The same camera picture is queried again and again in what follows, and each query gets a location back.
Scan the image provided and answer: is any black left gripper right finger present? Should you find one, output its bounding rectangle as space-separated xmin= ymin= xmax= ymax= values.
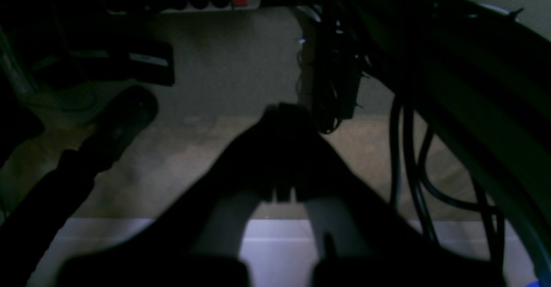
xmin=284 ymin=106 xmax=507 ymax=287

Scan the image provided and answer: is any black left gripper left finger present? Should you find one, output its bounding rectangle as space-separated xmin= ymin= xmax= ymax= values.
xmin=60 ymin=106 xmax=297 ymax=287

